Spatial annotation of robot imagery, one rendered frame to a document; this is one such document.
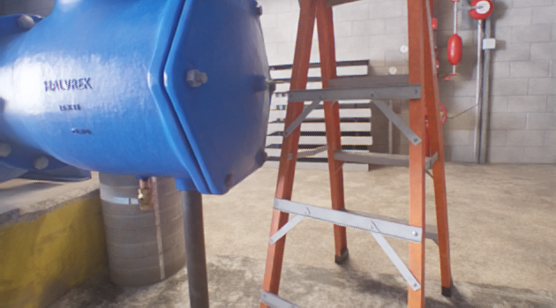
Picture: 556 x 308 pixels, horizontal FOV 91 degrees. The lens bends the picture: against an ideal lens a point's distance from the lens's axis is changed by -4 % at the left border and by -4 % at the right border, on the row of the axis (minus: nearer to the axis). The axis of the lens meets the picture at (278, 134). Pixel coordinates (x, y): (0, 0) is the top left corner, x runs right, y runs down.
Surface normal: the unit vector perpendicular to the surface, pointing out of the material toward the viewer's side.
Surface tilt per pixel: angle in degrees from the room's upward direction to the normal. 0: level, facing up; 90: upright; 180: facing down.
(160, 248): 90
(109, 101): 99
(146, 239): 90
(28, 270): 90
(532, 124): 90
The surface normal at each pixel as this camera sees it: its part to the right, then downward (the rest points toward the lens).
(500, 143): -0.26, 0.11
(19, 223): 0.96, 0.00
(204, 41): 0.88, -0.05
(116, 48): -0.26, -0.15
